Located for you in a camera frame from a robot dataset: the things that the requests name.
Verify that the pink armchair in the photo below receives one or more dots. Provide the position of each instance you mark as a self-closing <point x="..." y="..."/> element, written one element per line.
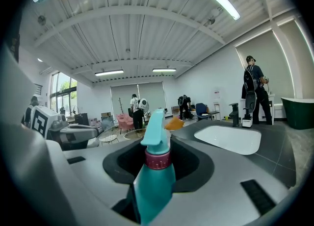
<point x="125" y="122"/>

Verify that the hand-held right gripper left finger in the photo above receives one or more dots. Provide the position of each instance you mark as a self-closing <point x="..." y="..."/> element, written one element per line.
<point x="93" y="171"/>

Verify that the white sink basin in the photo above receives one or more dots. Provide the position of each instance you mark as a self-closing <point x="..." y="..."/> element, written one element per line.
<point x="228" y="139"/>

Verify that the small camera on white base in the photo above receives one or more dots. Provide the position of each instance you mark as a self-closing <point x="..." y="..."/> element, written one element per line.
<point x="247" y="122"/>

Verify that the glass window wall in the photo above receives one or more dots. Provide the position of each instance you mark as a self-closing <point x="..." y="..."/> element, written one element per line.
<point x="62" y="92"/>

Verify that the blue chair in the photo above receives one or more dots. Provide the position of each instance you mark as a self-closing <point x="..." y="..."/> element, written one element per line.
<point x="202" y="109"/>

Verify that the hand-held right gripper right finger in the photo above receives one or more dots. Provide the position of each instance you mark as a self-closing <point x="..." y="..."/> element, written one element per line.
<point x="220" y="190"/>

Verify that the dark green bathtub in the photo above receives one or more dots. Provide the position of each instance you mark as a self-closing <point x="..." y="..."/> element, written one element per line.
<point x="299" y="114"/>

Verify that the black faucet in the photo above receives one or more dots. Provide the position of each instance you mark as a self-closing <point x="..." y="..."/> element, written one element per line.
<point x="235" y="114"/>

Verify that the black stone table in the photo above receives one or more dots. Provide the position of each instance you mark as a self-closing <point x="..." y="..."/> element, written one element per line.
<point x="274" y="151"/>

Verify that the grey roller blind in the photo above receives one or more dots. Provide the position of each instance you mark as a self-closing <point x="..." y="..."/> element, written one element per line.
<point x="269" y="60"/>

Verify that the orange cushion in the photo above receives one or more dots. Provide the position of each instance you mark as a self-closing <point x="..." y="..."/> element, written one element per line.
<point x="174" y="124"/>

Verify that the teal spray bottle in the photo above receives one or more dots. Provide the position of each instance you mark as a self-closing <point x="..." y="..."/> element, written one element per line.
<point x="154" y="190"/>

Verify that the round beige drum table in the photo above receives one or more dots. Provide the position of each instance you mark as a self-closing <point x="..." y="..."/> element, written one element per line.
<point x="133" y="134"/>

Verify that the white oval pack unit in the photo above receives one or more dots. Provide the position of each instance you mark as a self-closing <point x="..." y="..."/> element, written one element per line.
<point x="143" y="104"/>

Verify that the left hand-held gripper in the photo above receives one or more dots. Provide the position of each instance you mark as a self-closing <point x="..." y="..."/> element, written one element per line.
<point x="40" y="122"/>

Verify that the white vanity cabinet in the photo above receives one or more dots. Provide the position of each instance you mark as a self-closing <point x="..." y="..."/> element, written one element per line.
<point x="271" y="107"/>

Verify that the black oval pack unit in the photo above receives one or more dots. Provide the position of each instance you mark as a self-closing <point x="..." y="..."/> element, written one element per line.
<point x="250" y="102"/>

